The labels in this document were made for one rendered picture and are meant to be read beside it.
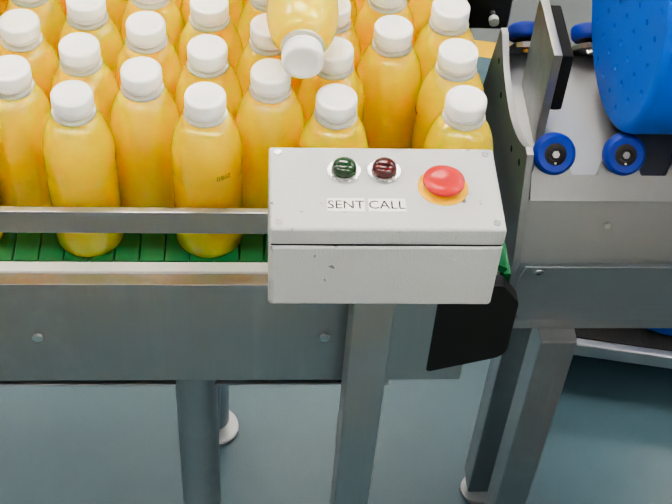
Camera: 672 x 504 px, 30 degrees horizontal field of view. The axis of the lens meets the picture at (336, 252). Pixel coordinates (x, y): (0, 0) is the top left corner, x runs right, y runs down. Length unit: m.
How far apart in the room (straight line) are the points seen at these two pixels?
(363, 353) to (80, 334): 0.31
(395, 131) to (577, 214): 0.23
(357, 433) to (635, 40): 0.50
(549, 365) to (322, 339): 0.41
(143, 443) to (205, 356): 0.88
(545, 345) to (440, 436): 0.68
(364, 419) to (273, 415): 0.95
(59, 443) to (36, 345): 0.90
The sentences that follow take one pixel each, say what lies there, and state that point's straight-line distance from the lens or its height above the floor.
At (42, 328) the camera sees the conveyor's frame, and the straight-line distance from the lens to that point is 1.34.
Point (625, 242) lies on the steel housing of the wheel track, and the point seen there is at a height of 0.86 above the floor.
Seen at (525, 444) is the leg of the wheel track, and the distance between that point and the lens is 1.79.
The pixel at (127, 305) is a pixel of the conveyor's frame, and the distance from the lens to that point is 1.30.
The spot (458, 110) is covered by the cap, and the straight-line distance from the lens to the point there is 1.18.
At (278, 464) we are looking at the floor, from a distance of 2.20.
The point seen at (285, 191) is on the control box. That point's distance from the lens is 1.07.
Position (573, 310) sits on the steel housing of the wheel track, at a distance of 1.57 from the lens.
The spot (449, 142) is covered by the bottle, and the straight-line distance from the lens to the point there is 1.20.
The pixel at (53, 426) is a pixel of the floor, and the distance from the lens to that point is 2.27.
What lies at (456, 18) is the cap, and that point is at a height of 1.09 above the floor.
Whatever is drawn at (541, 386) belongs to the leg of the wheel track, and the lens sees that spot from 1.68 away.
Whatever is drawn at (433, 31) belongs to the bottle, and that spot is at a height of 1.06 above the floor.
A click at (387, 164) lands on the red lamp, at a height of 1.11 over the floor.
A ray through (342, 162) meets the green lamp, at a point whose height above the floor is 1.11.
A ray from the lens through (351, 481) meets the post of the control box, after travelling 1.42.
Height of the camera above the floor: 1.86
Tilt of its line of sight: 48 degrees down
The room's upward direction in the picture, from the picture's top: 4 degrees clockwise
